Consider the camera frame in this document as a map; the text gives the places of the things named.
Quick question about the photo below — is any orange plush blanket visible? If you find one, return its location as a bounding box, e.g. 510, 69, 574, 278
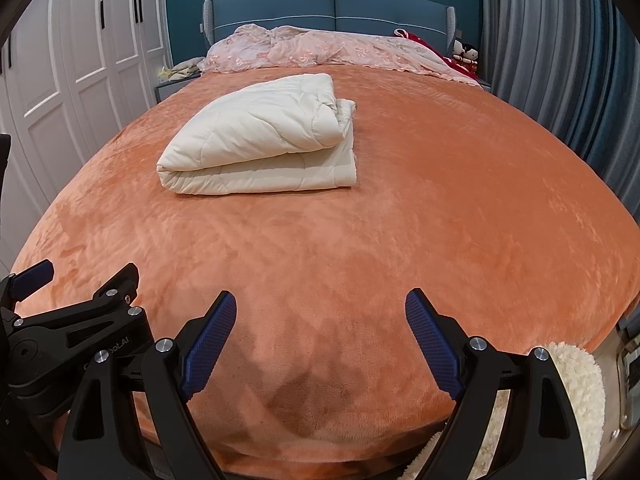
10, 62, 636, 466

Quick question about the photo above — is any grey pleated curtain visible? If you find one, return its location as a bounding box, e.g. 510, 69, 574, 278
477, 0, 640, 206

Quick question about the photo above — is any plush toy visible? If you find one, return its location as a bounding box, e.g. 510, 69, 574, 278
452, 40, 478, 66

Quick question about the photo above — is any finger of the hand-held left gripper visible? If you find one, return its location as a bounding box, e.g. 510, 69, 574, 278
75, 262, 141, 310
0, 259, 55, 318

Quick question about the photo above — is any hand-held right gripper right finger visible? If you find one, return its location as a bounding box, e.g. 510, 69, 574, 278
405, 287, 588, 480

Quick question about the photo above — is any blue bed headboard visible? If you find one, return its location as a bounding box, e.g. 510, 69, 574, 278
201, 0, 457, 58

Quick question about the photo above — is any cream fluffy cloth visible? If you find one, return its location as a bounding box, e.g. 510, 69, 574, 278
405, 342, 606, 480

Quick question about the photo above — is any pink floral quilt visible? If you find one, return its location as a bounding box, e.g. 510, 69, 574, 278
202, 24, 493, 86

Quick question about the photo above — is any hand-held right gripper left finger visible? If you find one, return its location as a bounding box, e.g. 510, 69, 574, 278
57, 290, 238, 480

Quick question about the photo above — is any cream quilted jacket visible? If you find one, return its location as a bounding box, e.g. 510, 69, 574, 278
156, 73, 358, 196

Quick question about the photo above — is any beige cloth pile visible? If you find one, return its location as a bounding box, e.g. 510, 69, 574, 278
159, 57, 206, 81

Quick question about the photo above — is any red cloth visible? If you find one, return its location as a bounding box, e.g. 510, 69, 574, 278
395, 30, 482, 82

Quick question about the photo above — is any grey nightstand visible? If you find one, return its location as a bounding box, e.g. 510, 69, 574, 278
154, 72, 203, 106

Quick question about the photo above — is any white panelled wardrobe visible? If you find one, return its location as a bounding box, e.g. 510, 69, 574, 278
0, 0, 168, 261

